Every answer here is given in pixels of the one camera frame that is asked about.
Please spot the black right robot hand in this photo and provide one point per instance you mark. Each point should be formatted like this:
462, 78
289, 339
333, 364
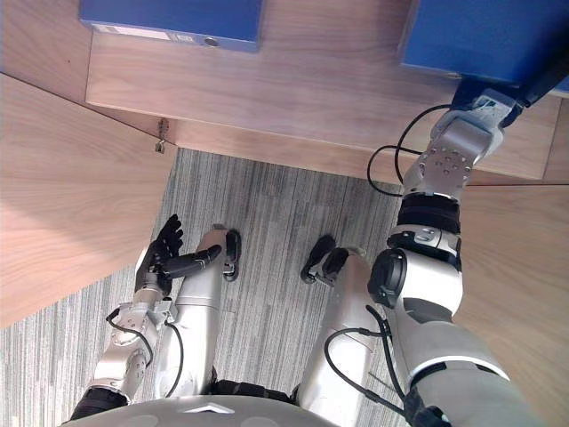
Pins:
482, 103

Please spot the grey robot torso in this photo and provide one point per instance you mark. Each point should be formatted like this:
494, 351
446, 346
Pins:
200, 411

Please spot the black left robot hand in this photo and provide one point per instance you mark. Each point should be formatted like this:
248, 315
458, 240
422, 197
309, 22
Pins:
165, 261

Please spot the silver left robot leg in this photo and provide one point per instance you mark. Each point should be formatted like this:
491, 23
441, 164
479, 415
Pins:
195, 307

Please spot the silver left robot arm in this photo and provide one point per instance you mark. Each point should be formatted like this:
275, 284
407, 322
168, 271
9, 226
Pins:
122, 342

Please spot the dark left robot foot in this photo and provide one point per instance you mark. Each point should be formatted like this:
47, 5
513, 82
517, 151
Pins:
232, 253

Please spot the metal door hinge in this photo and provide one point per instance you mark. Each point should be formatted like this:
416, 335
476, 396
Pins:
161, 135

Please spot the blue folder with spine label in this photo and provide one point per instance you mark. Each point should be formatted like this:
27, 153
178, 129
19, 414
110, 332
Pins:
173, 20

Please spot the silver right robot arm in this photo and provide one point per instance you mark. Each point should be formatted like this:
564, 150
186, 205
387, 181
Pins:
438, 284

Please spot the wooden cabinet body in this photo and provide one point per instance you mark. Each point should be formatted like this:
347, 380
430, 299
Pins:
275, 102

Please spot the wooden cabinet door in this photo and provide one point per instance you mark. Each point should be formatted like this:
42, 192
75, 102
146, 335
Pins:
66, 191
520, 276

